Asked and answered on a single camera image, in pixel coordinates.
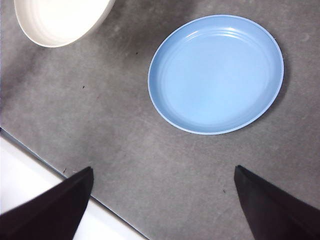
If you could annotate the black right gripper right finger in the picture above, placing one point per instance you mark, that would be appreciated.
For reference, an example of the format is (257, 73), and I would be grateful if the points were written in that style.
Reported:
(280, 215)

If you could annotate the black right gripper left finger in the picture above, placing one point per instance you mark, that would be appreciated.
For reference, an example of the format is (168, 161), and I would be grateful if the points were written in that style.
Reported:
(50, 215)

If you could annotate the blue round plate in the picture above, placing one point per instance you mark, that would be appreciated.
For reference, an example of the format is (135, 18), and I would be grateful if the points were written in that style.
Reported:
(215, 77)

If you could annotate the white round plate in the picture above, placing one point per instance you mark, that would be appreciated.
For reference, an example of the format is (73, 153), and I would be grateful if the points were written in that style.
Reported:
(60, 22)

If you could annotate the dark grey table mat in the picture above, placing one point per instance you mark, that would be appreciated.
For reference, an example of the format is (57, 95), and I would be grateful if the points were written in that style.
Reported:
(120, 120)

